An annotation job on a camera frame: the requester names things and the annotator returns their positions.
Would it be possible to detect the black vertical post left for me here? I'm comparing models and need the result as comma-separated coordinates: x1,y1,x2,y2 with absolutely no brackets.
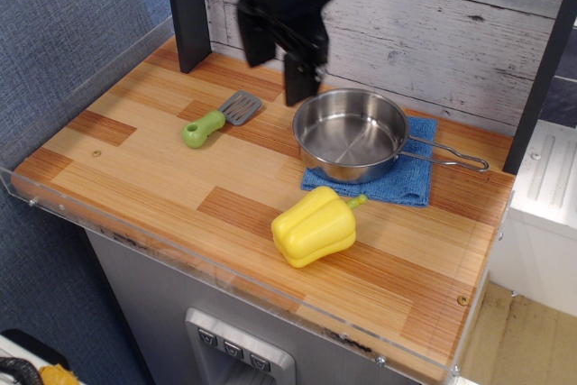
169,0,212,73

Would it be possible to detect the grey cabinet with dispenser panel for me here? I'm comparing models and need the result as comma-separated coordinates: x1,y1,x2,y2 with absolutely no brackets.
87,232,412,384

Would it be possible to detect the white toy sink counter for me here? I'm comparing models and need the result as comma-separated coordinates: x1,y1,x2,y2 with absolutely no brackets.
489,121,576,316

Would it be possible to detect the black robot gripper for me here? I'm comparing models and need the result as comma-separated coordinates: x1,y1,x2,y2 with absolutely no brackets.
236,0,331,106

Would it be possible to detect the yellow toy bell pepper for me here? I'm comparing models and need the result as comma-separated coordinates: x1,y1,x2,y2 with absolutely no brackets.
271,186,368,268

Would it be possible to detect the blue folded towel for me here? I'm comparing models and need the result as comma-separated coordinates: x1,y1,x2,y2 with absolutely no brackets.
301,116,438,207

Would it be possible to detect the black corrugated cable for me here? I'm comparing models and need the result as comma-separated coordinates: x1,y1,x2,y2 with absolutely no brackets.
0,356,41,385

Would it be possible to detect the clear acrylic table guard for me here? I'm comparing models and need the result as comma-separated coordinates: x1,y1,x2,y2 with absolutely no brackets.
6,40,513,383

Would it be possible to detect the stainless steel pan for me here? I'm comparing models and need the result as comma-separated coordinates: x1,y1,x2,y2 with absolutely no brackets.
292,88,490,184

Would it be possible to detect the black vertical post right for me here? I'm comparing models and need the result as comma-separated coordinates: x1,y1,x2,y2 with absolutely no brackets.
502,0,576,175

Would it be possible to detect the black vertical post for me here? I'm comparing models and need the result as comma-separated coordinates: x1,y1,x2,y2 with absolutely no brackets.
502,0,576,175
169,0,212,73

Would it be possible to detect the green handled grey spatula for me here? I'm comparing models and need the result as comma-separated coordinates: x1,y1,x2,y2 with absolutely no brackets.
181,90,262,149

